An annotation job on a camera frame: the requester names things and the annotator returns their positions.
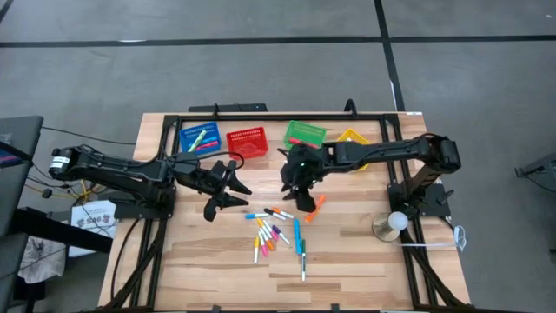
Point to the light blue slim marker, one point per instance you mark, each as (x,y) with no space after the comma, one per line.
(297,237)

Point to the mini marker yellow cap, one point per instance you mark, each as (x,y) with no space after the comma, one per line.
(256,242)
(259,222)

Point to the yellow green highlighter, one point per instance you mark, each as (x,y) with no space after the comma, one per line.
(197,140)

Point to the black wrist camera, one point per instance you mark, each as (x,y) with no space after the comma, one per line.
(222,171)
(292,161)

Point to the black flat bar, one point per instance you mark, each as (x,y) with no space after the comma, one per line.
(234,108)

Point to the white bulb brass base lamp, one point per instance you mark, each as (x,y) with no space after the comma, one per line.
(397,221)

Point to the pink highlighter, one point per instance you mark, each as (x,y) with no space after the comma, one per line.
(208,144)
(299,141)

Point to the black beam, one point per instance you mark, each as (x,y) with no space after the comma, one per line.
(65,230)

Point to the blue flat panel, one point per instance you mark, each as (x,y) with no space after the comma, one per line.
(13,157)

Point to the thin green Expo marker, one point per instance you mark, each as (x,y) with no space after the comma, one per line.
(303,261)

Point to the black edge bracket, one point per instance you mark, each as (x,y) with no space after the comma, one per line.
(216,309)
(335,308)

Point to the white printed paper sheet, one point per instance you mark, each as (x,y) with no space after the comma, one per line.
(93,221)

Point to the black equipment stand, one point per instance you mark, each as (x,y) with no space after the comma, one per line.
(538,167)

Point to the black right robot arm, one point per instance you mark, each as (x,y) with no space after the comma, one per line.
(382,150)

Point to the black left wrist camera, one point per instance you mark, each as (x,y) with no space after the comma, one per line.
(222,171)

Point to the red plastic basket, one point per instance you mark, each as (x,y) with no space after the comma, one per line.
(247,143)

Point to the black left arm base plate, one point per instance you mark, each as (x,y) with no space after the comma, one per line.
(130,211)

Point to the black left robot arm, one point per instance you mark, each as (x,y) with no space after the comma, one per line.
(117,167)

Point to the white label strip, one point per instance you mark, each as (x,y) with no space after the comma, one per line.
(414,113)

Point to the yellow plastic basket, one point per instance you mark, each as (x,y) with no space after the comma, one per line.
(352,135)

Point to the orange highlighter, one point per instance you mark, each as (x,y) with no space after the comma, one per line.
(315,208)

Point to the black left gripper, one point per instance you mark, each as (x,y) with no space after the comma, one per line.
(215,191)

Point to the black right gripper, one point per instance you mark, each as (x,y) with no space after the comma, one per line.
(310,174)

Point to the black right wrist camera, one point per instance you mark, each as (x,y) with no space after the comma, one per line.
(292,161)

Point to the mini marker orange cap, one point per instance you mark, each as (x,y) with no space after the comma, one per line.
(270,245)

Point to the green plastic basket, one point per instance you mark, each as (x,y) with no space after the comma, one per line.
(306,130)

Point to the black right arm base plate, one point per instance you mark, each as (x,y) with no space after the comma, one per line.
(436,204)

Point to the blue plastic basket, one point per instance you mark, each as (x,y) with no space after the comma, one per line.
(213,130)

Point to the white crumpled cloth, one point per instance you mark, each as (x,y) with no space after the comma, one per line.
(41,261)

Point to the mini marker purple cap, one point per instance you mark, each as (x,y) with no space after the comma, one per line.
(276,229)

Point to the black power adapter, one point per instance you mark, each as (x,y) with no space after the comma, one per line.
(47,194)

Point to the thin marker light blue cap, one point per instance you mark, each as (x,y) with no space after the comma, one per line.
(256,215)

